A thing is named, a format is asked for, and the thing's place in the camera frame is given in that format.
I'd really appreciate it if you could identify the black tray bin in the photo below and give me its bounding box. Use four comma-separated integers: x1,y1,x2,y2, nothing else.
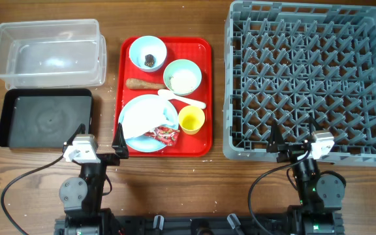
0,88,93,148

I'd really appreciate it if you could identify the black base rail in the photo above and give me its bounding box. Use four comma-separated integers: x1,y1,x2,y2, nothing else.
54,213,344,235

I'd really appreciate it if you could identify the white plastic spoon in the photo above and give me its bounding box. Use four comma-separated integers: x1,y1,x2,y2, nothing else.
158,89,206,109

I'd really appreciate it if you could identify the light blue bowl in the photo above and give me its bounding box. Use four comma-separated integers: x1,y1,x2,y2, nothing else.
129,36,167,72

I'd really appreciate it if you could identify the yellow plastic cup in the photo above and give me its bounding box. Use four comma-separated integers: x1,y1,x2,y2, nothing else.
178,105,205,135

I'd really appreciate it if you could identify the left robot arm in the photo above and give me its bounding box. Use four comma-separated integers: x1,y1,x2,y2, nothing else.
54,124,129,235

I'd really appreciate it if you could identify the clear plastic bin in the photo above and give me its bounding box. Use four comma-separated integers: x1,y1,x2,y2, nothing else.
0,19,107,89

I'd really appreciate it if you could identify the black cable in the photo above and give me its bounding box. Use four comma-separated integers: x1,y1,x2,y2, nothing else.
0,154,65,235
247,149,311,235

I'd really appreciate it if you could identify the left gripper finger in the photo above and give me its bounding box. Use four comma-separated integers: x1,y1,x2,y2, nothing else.
112,123,129,159
64,123,86,146

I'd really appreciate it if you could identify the red snack wrapper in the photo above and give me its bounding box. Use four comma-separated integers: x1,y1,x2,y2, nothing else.
144,126,180,146

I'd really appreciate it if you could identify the light blue plate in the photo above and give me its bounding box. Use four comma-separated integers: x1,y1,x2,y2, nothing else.
117,94,179,153

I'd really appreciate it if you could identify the white napkin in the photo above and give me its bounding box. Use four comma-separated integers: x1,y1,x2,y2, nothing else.
121,98,173,140

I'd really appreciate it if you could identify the mint green bowl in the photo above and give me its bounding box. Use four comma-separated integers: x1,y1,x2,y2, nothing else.
163,59,202,96

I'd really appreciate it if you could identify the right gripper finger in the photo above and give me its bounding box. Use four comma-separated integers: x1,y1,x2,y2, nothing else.
266,122,286,153
307,116,321,134

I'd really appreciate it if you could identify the grey dishwasher rack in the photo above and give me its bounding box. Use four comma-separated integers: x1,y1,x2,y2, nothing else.
223,1,376,166

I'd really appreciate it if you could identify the right black cable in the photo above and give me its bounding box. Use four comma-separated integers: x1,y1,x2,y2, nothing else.
247,149,311,235

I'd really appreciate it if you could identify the white rice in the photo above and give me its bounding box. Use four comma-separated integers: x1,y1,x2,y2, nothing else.
169,70,197,93

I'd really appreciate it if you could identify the red serving tray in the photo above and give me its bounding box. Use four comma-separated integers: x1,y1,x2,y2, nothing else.
114,37,213,157

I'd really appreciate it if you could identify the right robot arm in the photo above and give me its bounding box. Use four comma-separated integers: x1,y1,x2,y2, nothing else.
266,117,346,234

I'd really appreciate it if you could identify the left black cable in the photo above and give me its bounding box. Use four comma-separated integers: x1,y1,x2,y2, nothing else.
0,154,65,235

